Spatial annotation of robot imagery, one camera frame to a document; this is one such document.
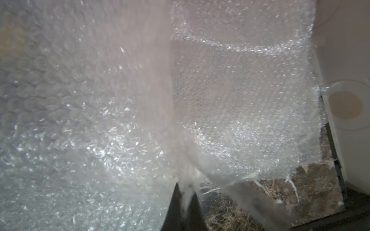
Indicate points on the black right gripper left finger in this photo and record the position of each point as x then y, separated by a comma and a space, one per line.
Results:
173, 220

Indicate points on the clear bubble wrap sheet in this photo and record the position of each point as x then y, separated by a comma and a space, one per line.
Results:
243, 85
89, 140

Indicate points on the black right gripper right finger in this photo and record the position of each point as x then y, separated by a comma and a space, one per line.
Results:
195, 220

